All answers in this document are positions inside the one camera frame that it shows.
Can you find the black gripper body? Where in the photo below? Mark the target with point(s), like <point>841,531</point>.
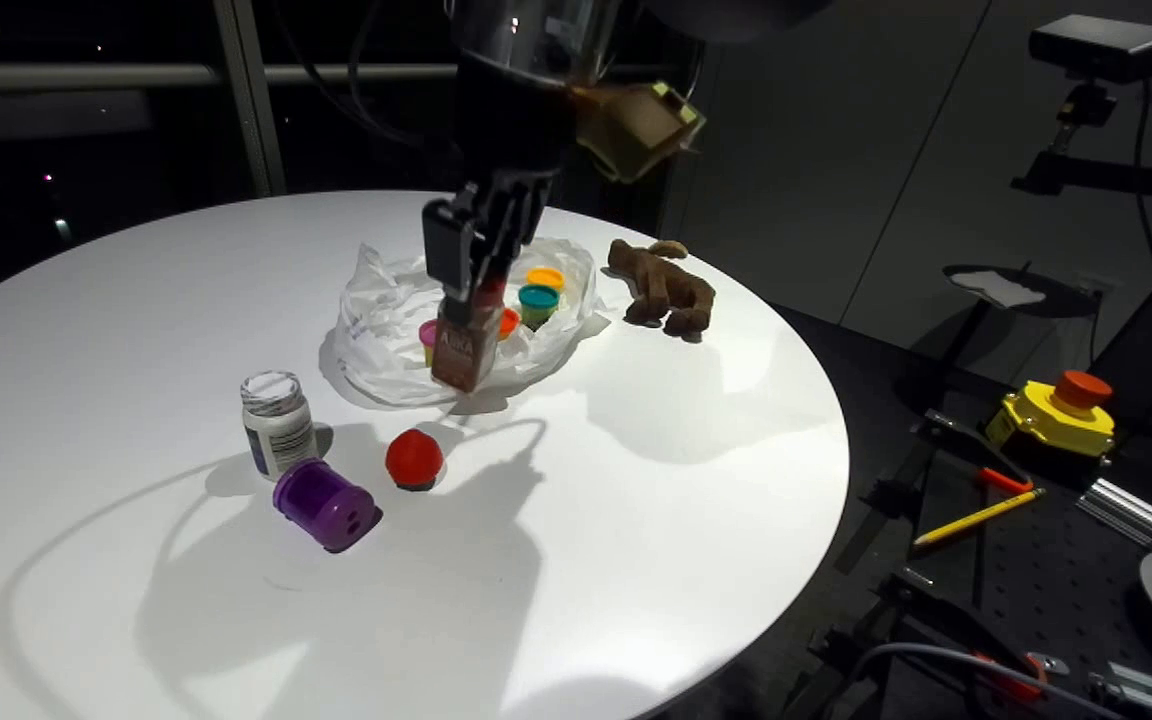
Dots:
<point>506,209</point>

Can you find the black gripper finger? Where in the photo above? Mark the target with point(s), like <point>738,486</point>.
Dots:
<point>450,246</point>
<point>492,253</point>

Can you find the yellow lid dough tub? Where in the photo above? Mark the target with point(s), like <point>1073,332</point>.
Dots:
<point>544,278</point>

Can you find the teal lid dough tub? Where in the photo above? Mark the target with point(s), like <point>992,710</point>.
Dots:
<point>538,304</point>

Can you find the red lid spice jar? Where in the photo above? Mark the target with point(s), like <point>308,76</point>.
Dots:
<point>465,346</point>

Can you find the white lid small bottle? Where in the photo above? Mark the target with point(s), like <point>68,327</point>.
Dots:
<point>278,421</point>

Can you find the orange lid dough tub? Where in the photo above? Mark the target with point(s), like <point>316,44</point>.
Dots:
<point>509,320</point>

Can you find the pink lid dough tub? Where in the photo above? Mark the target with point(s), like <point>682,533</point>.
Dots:
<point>430,332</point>

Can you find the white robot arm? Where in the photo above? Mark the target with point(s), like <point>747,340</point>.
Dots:
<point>517,76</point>

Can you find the white plastic bag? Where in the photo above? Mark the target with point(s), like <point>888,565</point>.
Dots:
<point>393,332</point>

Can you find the brown plush toy animal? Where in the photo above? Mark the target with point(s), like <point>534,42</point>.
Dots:
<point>660,289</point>

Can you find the red plastic ball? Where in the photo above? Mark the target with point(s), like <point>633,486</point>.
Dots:
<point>414,463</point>

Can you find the metal window railing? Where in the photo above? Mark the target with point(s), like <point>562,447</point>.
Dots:
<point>243,75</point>

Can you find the purple plastic container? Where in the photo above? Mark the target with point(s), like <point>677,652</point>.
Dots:
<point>324,506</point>

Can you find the yellow pencil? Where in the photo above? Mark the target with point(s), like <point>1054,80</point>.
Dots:
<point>972,518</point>

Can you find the yellow red emergency stop button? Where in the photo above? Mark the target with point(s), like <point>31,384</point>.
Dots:
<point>1067,412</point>

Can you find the yellow wrist camera box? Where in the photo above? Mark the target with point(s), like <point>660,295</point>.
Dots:
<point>633,125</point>

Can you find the orange handled tool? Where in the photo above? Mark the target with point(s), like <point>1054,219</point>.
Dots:
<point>972,448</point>

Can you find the black camera on stand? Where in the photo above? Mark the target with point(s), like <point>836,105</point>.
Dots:
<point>1092,55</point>

